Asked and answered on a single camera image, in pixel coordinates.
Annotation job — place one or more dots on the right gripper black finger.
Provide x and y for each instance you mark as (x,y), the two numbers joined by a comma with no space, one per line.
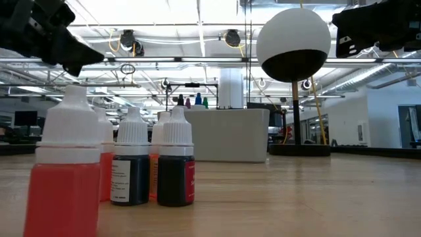
(355,36)

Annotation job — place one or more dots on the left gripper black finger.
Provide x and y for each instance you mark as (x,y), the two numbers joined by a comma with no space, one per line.
(79,54)

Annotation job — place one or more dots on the purple-capped Chefmaster bottle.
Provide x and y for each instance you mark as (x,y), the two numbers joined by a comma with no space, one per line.
(187,103)

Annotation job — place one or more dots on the white rectangular bin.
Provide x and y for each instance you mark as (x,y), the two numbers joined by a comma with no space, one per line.
(230,135)

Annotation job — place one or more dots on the white globe table lamp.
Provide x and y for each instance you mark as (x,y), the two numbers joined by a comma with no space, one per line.
(292,33)

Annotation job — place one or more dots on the long strip light fixture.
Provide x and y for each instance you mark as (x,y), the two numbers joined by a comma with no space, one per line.
(148,60)

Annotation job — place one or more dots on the black computer monitor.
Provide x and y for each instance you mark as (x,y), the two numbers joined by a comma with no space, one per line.
(25,118)

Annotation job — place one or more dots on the black-capped Chefmaster bottle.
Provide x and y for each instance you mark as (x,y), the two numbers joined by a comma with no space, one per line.
(180,100)

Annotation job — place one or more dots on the small red dropper bottle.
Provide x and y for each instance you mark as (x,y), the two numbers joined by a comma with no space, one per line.
(107,177)
(62,197)

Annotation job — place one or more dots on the white building column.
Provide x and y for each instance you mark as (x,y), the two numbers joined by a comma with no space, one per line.
(231,87)

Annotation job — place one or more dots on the green-capped Chefmaster bottle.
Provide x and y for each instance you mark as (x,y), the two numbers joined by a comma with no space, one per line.
(205,102)

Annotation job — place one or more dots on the small dark dropper bottle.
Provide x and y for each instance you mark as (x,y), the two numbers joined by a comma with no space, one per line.
(138,181)

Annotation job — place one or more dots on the small orange dropper bottle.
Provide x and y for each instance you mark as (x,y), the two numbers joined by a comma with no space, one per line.
(153,177)

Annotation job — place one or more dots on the small dark bottle red label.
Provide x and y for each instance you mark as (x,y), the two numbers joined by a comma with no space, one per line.
(174,181)

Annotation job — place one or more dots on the black metal stand frame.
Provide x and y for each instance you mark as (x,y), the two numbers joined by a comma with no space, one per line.
(192,85)

